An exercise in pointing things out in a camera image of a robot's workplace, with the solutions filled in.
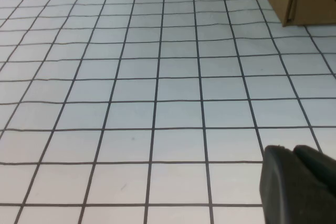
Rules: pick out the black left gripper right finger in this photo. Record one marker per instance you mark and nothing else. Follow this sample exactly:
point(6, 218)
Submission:
point(319, 166)

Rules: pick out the white black-grid tablecloth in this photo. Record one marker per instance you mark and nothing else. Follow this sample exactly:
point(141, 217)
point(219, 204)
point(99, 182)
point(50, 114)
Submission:
point(147, 98)

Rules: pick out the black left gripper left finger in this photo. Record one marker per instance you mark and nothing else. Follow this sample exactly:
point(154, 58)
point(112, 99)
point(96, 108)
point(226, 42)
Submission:
point(288, 195)

